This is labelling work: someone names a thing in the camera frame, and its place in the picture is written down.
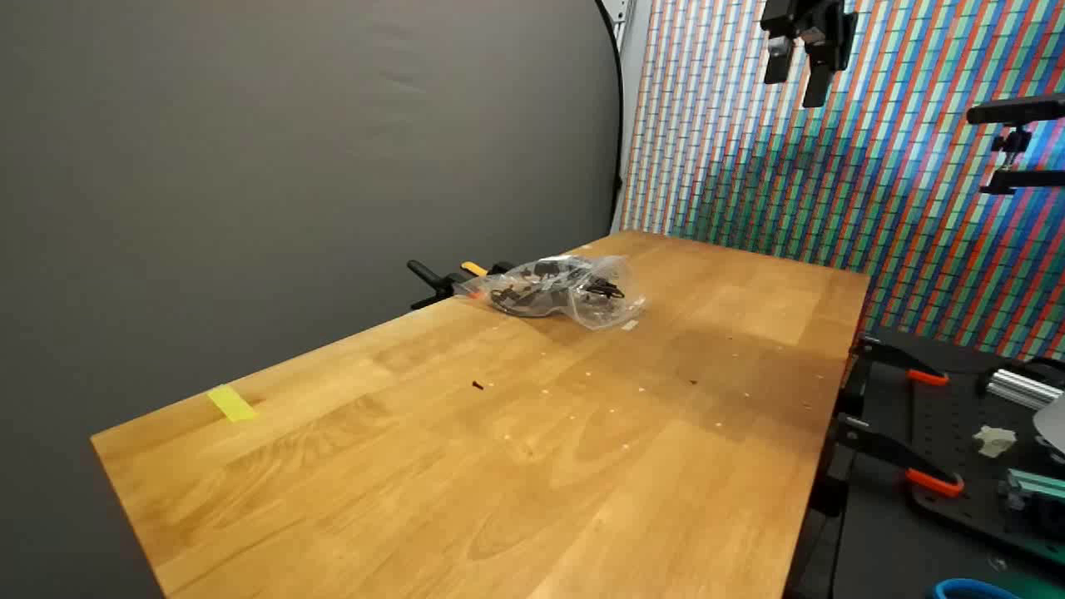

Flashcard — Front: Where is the clear plastic bag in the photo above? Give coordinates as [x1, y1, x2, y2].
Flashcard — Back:
[472, 250, 649, 332]

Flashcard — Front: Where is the black cable with connector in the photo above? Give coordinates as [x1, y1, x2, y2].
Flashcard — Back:
[562, 273, 627, 314]

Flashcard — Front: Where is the blue round container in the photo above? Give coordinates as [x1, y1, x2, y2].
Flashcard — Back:
[929, 576, 1025, 599]

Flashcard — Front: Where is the black perforated board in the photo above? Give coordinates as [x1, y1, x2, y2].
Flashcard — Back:
[901, 361, 1065, 574]

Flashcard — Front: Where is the orange handled black clamp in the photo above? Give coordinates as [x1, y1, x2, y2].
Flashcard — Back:
[832, 414, 968, 502]
[848, 335, 955, 393]

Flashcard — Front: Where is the white rectangular box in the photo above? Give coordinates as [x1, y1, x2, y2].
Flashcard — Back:
[982, 368, 1065, 417]

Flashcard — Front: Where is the teal tool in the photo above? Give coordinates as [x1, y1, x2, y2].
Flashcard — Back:
[998, 466, 1065, 505]

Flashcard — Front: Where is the yellow tape strip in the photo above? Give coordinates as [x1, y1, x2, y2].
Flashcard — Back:
[203, 383, 264, 426]

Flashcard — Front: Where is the black and yellow clamp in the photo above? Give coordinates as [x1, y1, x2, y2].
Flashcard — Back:
[401, 256, 492, 311]

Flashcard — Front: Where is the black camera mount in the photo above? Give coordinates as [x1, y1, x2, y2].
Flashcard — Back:
[961, 95, 1065, 200]

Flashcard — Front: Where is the white crumpled item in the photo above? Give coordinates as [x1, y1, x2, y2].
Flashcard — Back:
[973, 424, 1023, 462]

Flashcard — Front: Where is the grey round object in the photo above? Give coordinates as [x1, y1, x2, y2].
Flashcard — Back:
[1027, 398, 1065, 461]

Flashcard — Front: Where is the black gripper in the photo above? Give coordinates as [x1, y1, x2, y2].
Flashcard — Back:
[759, 0, 863, 111]

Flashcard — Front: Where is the grey fabric backdrop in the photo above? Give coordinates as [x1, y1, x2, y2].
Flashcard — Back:
[0, 0, 631, 599]

